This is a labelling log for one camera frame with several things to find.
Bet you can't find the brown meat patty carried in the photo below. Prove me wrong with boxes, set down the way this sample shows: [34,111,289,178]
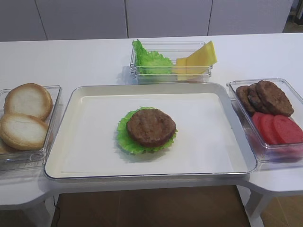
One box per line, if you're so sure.
[126,109,176,148]

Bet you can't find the green lettuce leaf on tray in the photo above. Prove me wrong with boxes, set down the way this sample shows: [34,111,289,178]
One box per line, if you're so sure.
[117,107,178,155]

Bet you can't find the green lettuce in container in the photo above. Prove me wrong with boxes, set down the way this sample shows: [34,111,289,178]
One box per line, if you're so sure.
[132,39,174,75]

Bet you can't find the clear lettuce and cheese container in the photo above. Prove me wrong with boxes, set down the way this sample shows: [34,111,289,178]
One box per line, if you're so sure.
[130,40,213,84]

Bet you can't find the flat yellow cheese slice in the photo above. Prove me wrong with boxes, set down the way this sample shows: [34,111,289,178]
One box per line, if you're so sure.
[172,58,210,82]

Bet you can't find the upright yellow cheese slice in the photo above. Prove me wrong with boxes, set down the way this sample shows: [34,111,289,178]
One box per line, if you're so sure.
[186,41,217,67]

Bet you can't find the white rectangular serving tray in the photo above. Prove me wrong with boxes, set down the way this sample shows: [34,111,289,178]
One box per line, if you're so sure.
[45,83,258,179]

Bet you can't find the left red tomato slice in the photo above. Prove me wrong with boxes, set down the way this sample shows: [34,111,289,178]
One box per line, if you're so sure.
[252,112,266,136]

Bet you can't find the red tomato slice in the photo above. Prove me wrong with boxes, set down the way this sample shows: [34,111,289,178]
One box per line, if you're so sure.
[260,114,279,145]
[273,115,303,144]
[252,112,266,136]

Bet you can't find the middle red tomato slice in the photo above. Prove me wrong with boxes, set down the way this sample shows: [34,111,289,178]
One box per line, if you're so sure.
[260,114,279,145]

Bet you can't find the clear right patty tomato container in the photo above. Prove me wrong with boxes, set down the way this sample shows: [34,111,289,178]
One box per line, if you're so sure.
[227,79,303,162]

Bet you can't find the upper bun half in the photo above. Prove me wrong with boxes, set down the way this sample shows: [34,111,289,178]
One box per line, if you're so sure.
[4,83,53,121]

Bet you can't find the bun half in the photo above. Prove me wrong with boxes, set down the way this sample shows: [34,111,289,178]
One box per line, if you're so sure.
[4,83,53,121]
[0,113,48,151]

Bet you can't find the front large brown meat patty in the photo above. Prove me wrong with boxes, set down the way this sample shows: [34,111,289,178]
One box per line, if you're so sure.
[256,80,294,117]

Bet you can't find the clear left bun container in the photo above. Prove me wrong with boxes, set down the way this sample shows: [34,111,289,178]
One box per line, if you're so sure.
[0,85,62,171]

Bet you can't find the middle bun half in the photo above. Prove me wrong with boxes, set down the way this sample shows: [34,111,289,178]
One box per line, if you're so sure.
[0,113,48,151]

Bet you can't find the front red tomato slice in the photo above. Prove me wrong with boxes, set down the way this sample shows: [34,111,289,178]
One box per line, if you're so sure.
[273,115,303,144]

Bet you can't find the lowest bun half edge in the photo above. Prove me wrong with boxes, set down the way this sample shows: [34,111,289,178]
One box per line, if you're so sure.
[0,139,15,154]

